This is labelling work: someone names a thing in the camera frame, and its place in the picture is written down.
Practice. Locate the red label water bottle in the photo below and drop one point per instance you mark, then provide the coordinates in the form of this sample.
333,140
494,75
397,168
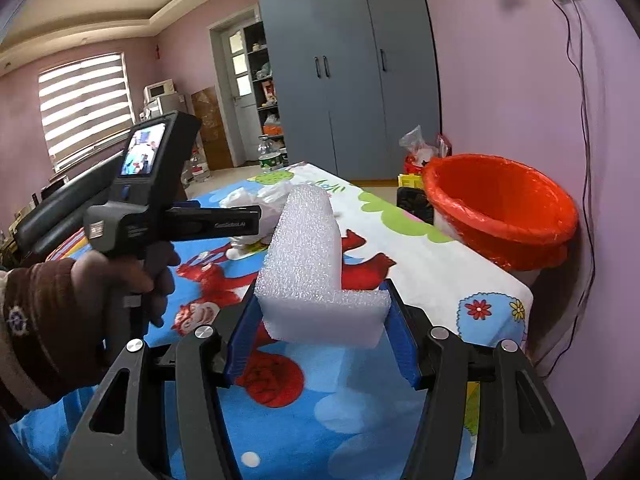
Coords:
199,167

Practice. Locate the black bag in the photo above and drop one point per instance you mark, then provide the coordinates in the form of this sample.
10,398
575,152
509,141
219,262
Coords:
414,205

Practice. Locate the blue cartoon printed blanket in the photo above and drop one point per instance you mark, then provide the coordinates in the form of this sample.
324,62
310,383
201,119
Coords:
320,410

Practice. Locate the red packet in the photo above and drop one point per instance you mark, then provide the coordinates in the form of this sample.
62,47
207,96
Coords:
444,146

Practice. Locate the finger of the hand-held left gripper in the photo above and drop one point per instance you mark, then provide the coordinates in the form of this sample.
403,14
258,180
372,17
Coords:
215,221
186,204

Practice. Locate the green label water bottle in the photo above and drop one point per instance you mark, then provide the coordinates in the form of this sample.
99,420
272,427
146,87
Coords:
270,157

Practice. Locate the person's left forearm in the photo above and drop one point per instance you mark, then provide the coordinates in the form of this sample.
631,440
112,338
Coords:
45,340

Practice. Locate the silver fridge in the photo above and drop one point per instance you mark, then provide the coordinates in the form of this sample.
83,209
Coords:
172,105

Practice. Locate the yellow box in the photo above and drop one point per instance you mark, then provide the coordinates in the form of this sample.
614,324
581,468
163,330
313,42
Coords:
410,181

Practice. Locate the white plastic bag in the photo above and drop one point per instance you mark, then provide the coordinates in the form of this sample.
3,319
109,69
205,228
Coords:
272,195

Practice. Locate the red bag lined bin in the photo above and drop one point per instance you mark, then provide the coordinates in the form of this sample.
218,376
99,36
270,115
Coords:
500,210

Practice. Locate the striped sofa cushion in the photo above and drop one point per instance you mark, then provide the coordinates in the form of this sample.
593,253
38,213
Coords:
67,247

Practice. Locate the red plastic bag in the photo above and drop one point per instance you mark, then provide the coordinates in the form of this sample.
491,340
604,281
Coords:
413,165

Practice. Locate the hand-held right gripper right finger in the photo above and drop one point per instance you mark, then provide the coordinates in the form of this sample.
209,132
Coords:
402,340

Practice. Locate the orange box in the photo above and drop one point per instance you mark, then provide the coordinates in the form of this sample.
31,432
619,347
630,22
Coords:
273,130

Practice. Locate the clear plastic bag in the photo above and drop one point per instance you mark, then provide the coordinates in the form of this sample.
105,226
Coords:
415,142

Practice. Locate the dark open bookshelf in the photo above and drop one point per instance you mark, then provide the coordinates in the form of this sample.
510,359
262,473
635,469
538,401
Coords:
265,90

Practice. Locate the brown cardboard board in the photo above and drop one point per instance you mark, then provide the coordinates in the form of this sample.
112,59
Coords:
212,125

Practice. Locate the white microwave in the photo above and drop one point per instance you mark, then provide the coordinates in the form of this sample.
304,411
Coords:
159,90

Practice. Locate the white foam block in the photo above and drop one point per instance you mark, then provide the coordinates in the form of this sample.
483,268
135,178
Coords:
310,260

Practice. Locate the blue-grey wardrobe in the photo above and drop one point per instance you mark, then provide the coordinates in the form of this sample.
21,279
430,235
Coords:
350,70

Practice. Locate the white glazed door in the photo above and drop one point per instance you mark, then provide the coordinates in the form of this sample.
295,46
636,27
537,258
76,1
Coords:
239,110

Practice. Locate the striped window blind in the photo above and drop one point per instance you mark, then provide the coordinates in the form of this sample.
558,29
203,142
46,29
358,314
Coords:
85,110

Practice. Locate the black leather sofa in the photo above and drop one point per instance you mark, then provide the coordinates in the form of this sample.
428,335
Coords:
65,200

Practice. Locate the person's left hand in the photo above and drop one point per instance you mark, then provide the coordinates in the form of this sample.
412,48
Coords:
125,282

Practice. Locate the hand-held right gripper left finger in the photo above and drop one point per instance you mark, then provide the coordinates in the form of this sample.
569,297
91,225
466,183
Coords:
240,340

